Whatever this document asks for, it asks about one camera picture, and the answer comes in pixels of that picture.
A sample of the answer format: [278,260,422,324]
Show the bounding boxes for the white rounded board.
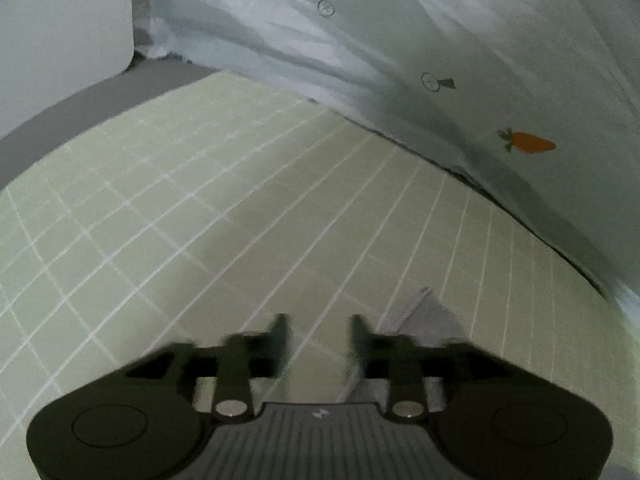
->
[1,0,134,136]

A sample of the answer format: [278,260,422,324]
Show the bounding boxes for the light blue carrot-print quilt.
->
[132,0,639,318]

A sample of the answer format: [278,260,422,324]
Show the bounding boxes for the green grid mat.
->
[1,74,639,479]

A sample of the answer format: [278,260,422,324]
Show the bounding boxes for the grey sweatpants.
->
[344,287,469,410]

